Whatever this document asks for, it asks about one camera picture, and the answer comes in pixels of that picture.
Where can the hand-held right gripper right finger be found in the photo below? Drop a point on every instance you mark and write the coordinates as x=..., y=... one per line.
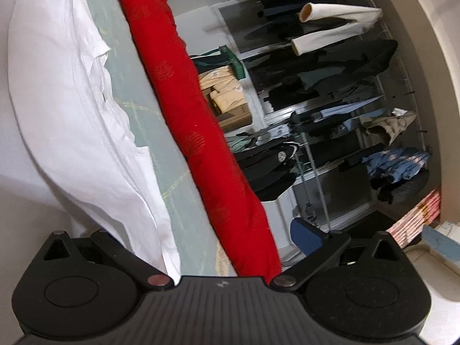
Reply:
x=307, y=239

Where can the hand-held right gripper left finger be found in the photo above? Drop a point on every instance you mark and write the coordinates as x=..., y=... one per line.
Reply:
x=118, y=255

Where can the white printed t-shirt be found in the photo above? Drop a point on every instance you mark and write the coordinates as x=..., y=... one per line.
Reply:
x=72, y=115

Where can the black hanging clothes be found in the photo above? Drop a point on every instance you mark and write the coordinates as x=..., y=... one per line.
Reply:
x=341, y=68

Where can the cream hanging clothes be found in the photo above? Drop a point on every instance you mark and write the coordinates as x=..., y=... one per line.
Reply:
x=222, y=86

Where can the rack of hanging clothes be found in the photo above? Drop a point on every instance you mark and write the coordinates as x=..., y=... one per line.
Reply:
x=251, y=25

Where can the black jacket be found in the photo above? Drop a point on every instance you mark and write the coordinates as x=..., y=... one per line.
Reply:
x=269, y=172

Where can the teal hanging garment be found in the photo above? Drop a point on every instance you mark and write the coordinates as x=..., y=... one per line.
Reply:
x=244, y=142

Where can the blue patterned garment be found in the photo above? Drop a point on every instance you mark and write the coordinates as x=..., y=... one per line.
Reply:
x=395, y=163

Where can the light blue shirt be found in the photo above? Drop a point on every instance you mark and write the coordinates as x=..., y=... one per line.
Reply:
x=345, y=111

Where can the khaki jacket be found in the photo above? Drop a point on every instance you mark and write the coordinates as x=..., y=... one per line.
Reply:
x=390, y=125

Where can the cardboard box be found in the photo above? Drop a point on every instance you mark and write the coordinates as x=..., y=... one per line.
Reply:
x=233, y=115

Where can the red quilt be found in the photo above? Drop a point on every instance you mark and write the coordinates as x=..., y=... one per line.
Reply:
x=187, y=115

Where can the green bag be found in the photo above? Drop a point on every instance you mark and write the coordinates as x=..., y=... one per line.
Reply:
x=230, y=61

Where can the cream white sweater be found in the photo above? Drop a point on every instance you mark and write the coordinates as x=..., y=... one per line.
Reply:
x=337, y=25

